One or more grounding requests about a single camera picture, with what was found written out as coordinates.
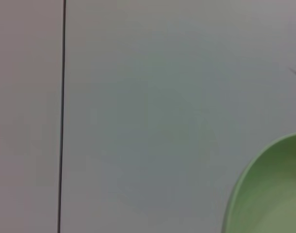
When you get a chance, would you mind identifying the green round plate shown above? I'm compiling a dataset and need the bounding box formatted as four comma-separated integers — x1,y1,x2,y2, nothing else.
220,132,296,233

